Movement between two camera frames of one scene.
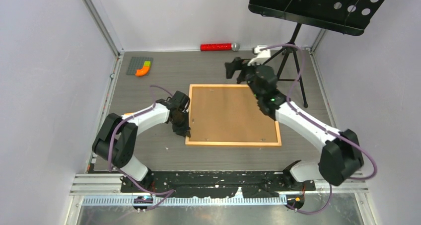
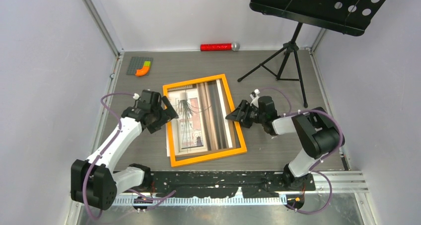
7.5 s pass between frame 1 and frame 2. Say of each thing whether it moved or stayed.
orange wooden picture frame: moved
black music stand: stayed
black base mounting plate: stayed
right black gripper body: moved
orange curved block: stayed
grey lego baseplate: stayed
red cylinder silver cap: stayed
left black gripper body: moved
